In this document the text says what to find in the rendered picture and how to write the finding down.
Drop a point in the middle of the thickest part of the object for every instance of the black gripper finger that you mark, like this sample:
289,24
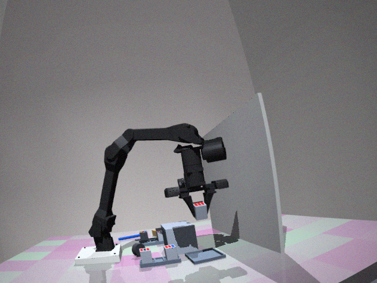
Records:
207,199
189,202

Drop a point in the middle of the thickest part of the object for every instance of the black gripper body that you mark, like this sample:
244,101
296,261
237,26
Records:
194,177

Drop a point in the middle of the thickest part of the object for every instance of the white flat panel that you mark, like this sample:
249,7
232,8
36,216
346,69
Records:
249,209

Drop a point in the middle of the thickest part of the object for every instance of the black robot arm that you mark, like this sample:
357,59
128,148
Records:
115,155

